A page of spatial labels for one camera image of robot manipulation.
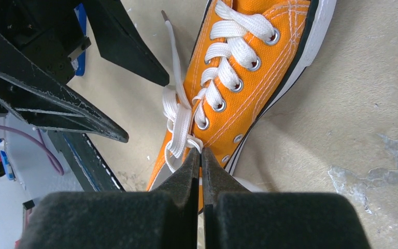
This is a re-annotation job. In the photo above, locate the blue black stapler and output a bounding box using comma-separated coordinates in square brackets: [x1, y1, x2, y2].
[72, 3, 88, 77]

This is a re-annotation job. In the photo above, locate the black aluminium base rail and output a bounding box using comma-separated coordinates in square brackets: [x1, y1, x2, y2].
[47, 131, 125, 192]

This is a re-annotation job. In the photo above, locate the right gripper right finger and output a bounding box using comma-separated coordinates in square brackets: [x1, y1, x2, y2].
[201, 148, 370, 248]

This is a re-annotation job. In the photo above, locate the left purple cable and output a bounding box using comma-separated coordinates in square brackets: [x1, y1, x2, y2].
[0, 122, 65, 176]

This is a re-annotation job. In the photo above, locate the orange canvas sneaker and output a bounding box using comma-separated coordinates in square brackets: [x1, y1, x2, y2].
[147, 0, 336, 190]

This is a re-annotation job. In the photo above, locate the white shoelace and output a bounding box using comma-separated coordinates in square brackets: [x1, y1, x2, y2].
[162, 1, 280, 173]

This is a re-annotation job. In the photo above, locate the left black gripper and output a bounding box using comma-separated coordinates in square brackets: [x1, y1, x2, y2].
[0, 0, 169, 143]

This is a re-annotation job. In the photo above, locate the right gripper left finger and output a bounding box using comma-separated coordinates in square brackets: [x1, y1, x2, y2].
[18, 149, 201, 248]

